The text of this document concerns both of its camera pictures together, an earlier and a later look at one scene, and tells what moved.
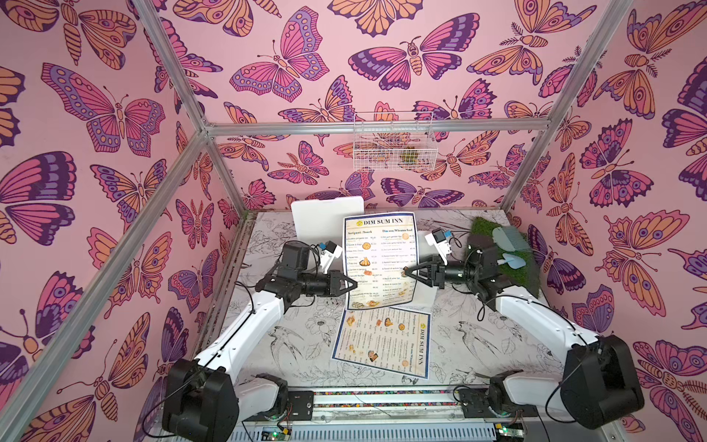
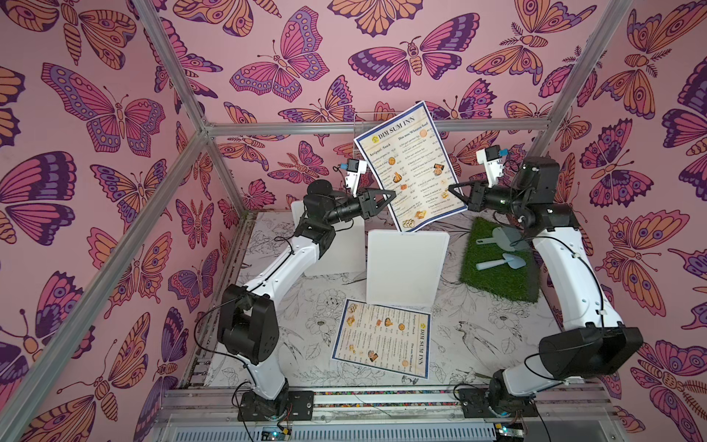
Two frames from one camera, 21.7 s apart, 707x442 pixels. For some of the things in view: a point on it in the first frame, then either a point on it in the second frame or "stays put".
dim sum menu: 388,338 stays put
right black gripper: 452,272 -> 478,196
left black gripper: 331,279 -> 363,203
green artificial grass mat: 518,263 stays put
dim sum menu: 378,249 -> 404,155
